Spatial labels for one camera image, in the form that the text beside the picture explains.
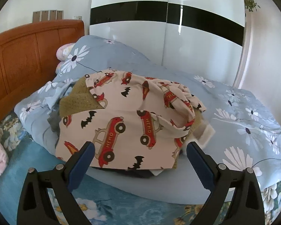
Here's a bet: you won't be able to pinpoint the white folded cloth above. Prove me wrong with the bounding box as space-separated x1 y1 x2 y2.
182 120 215 155

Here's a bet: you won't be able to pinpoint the grey floral duvet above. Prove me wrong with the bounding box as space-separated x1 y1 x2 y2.
13 34 281 204

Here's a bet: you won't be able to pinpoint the blue floral bed blanket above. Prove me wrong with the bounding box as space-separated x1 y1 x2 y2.
0 111 281 225

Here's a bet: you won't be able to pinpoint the dark grey garment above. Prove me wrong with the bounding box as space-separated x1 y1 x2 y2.
47 111 61 134

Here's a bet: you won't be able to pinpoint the car print pink pants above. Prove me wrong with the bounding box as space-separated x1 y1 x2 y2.
55 70 206 170

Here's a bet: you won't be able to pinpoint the white black wardrobe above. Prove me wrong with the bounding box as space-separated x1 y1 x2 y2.
89 0 245 85

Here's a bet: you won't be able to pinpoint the green plant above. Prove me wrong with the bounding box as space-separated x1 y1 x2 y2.
244 0 260 12

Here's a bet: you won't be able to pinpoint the pink floral pillow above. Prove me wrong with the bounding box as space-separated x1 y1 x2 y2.
56 43 75 75

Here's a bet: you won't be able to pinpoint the wall photo frames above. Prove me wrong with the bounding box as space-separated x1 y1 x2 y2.
32 10 63 23

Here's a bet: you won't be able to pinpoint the wooden headboard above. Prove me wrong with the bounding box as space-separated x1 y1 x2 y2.
0 19 85 121

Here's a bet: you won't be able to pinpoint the mustard knit garment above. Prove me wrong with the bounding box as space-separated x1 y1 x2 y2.
59 77 103 118

